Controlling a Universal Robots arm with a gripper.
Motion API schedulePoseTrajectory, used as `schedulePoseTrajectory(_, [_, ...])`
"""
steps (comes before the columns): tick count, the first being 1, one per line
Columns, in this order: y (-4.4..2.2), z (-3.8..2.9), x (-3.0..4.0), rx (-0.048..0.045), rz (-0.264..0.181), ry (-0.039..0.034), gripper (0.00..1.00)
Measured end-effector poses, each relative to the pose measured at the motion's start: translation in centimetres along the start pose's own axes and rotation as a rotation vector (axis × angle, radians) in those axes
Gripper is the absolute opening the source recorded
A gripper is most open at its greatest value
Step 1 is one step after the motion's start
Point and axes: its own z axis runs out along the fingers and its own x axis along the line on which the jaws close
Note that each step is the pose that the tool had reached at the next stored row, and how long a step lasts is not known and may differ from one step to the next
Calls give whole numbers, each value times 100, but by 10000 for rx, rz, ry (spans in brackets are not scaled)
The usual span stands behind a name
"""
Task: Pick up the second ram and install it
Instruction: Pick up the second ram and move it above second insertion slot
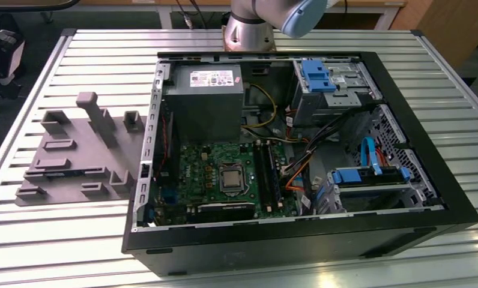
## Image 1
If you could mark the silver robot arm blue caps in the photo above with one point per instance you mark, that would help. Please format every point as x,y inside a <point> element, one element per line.
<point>247,30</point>

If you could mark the black RAM slot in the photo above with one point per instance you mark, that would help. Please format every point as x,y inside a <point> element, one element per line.
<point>258,174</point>

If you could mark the green motherboard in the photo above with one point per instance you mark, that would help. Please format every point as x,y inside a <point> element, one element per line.
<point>195,156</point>

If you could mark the silver CPU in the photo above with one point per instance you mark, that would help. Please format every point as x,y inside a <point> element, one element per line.
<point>231,179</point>

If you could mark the grey power supply unit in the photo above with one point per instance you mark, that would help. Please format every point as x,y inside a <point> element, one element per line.
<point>203,111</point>

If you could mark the black graphics card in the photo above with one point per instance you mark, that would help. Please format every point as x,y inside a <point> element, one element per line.
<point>223,210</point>

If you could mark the blue expansion slot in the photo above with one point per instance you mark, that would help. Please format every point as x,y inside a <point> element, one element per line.
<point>168,195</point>

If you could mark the hard disk in blue carrier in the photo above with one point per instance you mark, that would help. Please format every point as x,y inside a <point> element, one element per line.
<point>347,177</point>

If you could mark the metal drive cage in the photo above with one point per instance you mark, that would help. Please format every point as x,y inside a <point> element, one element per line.
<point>343,99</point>

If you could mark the black open PC case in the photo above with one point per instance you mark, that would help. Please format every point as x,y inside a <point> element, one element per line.
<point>263,249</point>

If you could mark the metal disk bay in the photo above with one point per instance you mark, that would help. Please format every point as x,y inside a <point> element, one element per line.
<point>383,188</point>

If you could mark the grey parts rack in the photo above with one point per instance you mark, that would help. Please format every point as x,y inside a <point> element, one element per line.
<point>83,141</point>

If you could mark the white framed wooden desk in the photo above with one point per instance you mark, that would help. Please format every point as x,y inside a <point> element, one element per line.
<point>388,18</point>

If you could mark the wooden cabinet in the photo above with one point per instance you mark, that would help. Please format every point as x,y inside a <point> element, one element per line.
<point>451,30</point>

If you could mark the blue drive bay bracket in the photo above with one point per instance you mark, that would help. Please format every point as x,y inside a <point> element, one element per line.
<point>315,75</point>

